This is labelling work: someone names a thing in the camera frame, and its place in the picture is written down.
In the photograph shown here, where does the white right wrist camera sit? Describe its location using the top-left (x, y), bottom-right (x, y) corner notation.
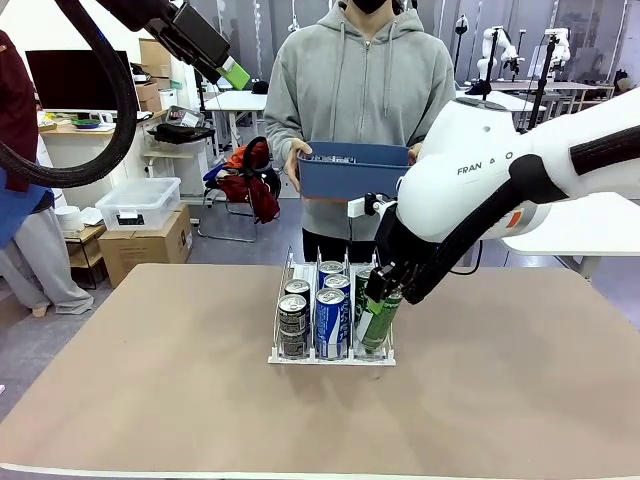
top-left (348, 192), bottom-right (401, 220)

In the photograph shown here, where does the person right forearm gray sleeve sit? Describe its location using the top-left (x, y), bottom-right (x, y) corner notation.
top-left (263, 114), bottom-right (301, 166)

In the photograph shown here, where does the black sleeved arm cable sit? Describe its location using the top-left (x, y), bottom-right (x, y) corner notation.
top-left (399, 123), bottom-right (640, 306)
top-left (0, 0), bottom-right (139, 190)

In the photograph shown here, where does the wooden workbench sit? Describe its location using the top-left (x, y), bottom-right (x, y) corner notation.
top-left (492, 79), bottom-right (616, 121)

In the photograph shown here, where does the wooden-top white desk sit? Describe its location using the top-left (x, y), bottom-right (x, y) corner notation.
top-left (38, 108), bottom-right (169, 211)

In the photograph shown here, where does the white keyboard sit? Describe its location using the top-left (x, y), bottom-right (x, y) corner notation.
top-left (99, 110), bottom-right (154, 123)

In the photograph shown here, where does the black studio lamp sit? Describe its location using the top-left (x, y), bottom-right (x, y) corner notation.
top-left (452, 13), bottom-right (471, 76)

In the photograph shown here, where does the person right hand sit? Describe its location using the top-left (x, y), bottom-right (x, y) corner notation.
top-left (285, 138), bottom-right (314, 195)

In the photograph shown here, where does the blue plastic bin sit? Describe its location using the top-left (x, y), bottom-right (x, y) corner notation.
top-left (296, 141), bottom-right (412, 202)

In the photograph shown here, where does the tall cardboard box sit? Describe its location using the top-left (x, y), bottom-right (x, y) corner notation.
top-left (138, 38), bottom-right (174, 79)

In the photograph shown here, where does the black beverage can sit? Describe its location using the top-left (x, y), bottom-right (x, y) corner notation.
top-left (283, 278), bottom-right (312, 314)
top-left (277, 294), bottom-right (311, 359)

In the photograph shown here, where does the small wooden rack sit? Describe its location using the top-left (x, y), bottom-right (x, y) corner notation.
top-left (62, 223), bottom-right (109, 291)

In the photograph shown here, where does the black office chair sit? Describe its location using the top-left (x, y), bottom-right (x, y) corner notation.
top-left (198, 135), bottom-right (284, 245)

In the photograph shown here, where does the clear plastic storage box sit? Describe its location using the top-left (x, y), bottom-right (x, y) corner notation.
top-left (94, 177), bottom-right (182, 232)

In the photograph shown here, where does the small cardboard box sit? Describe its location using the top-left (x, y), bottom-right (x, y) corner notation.
top-left (134, 79), bottom-right (164, 112)

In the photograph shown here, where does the black sleeved left arm cable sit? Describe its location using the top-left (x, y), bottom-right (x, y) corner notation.
top-left (0, 0), bottom-right (139, 190)

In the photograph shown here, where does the clear white can dispenser rack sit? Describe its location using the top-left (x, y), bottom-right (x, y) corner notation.
top-left (267, 245), bottom-right (397, 367)

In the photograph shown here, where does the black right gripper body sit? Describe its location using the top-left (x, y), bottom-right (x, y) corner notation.
top-left (373, 202), bottom-right (441, 281)

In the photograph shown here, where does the small white side table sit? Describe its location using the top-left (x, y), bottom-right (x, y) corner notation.
top-left (142, 139), bottom-right (214, 199)

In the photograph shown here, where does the red jacket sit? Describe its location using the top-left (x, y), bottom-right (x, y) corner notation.
top-left (217, 144), bottom-right (282, 225)

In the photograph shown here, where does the person in gray hoodie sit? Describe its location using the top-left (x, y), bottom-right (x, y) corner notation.
top-left (263, 0), bottom-right (457, 266)

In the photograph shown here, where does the black computer monitor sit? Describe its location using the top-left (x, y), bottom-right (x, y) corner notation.
top-left (24, 49), bottom-right (142, 112)

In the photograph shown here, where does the black tripod stand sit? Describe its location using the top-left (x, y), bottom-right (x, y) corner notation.
top-left (464, 29), bottom-right (501, 99)
top-left (519, 32), bottom-right (559, 134)

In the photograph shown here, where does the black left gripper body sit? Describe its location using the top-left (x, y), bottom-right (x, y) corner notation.
top-left (94, 0), bottom-right (232, 85)

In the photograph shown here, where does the tray of packaged items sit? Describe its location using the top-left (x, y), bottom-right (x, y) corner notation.
top-left (166, 105), bottom-right (206, 129)

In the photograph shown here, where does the white background table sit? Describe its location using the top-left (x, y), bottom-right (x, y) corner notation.
top-left (203, 89), bottom-right (269, 151)
top-left (455, 89), bottom-right (549, 115)

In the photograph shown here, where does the black bag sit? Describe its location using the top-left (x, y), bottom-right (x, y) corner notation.
top-left (147, 123), bottom-right (217, 144)

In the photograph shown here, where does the bystander in dark top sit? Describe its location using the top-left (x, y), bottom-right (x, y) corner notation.
top-left (0, 29), bottom-right (95, 317)

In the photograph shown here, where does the large white table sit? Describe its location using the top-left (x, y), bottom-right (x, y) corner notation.
top-left (499, 192), bottom-right (640, 277)

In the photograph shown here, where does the large cardboard box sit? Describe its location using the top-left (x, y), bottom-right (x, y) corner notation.
top-left (98, 203), bottom-right (194, 290)

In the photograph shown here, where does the black sleeved right arm cable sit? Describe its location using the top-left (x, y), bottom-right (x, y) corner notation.
top-left (399, 123), bottom-right (640, 306)

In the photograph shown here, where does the white paper roll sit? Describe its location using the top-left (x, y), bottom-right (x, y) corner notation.
top-left (54, 205), bottom-right (86, 234)

